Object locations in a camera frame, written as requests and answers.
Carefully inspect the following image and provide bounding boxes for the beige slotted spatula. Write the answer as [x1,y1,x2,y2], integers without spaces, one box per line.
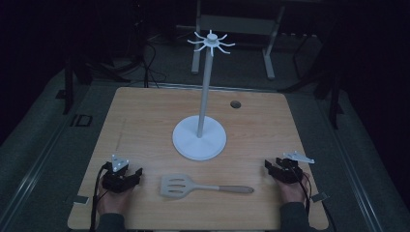
[160,173,255,199]

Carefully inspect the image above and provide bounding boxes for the black floor socket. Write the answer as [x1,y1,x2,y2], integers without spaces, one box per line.
[71,113,94,128]

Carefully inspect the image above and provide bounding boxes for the person's right hand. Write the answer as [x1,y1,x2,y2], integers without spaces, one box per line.
[275,171,312,205]

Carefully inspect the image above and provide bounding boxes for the white hook rack stand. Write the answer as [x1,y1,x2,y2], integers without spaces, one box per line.
[171,29,237,161]

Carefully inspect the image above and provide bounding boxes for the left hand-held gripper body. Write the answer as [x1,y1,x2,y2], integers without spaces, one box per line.
[102,154,132,194]

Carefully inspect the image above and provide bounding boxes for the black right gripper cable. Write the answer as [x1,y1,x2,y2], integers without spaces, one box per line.
[291,162,313,218]

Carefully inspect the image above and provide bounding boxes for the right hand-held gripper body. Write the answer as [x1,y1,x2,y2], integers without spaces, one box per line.
[274,151,315,185]

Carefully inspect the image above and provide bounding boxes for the grey metal table frame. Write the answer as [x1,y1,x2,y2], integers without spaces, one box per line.
[190,0,287,80]

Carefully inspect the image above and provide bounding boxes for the black metal stand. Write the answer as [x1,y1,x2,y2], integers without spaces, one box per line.
[313,54,345,131]
[55,54,95,116]

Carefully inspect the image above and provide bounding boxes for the black floor cables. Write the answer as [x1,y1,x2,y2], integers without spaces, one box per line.
[127,18,168,89]

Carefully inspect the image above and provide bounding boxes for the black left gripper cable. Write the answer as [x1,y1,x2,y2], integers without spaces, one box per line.
[89,161,112,232]

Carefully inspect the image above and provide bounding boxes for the person's left hand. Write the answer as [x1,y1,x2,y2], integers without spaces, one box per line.
[97,186,135,217]

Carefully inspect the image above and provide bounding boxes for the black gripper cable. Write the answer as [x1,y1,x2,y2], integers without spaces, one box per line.
[291,162,313,218]
[89,161,112,232]

